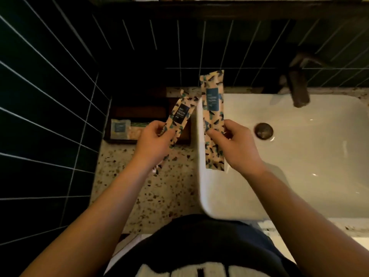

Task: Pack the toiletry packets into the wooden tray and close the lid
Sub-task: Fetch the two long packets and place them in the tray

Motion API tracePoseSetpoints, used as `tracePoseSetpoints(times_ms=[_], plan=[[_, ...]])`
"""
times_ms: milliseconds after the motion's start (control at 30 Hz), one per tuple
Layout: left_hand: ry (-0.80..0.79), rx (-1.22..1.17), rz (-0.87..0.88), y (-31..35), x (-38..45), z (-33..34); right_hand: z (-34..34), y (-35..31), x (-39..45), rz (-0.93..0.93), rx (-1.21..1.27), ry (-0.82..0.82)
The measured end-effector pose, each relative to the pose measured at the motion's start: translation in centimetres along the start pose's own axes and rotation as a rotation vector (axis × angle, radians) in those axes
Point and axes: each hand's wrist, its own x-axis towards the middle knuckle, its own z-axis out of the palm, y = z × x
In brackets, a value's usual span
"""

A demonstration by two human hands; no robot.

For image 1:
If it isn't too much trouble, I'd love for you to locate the person's left hand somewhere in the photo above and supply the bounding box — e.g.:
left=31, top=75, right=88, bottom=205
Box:
left=133, top=120, right=176, bottom=169

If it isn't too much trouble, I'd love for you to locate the person's right hand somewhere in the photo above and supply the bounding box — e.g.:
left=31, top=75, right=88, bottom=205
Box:
left=206, top=119, right=266, bottom=177

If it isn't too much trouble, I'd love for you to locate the patterned toothbrush packet dark label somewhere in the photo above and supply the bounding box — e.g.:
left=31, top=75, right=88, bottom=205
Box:
left=152, top=89, right=201, bottom=174

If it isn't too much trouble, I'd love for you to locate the patterned toothbrush packet blue label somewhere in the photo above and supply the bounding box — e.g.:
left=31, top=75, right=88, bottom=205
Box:
left=200, top=70, right=225, bottom=172

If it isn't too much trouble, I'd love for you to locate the person's left forearm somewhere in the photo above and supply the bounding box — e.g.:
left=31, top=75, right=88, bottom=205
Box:
left=20, top=156, right=155, bottom=277

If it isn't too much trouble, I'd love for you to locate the person's right forearm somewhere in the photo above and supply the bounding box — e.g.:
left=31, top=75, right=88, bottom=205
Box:
left=245, top=167, right=369, bottom=277

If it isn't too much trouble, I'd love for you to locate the dark wooden amenity tray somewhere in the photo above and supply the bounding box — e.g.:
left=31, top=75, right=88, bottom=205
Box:
left=104, top=96, right=191, bottom=145

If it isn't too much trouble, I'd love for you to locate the small patterned amenity packet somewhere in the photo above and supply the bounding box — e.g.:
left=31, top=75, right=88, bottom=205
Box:
left=110, top=119, right=150, bottom=140

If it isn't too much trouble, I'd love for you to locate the round metal sink drain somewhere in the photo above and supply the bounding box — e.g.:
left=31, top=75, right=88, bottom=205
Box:
left=254, top=123, right=274, bottom=140

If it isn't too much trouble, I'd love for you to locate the white ceramic sink basin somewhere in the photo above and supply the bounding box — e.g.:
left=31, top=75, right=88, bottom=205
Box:
left=197, top=93, right=369, bottom=221

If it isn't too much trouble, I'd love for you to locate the dark metal faucet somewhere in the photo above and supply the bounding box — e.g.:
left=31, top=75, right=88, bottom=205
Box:
left=278, top=50, right=332, bottom=108

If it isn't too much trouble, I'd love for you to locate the person's dark printed shirt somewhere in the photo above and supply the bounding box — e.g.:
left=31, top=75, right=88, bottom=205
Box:
left=104, top=214, right=303, bottom=277

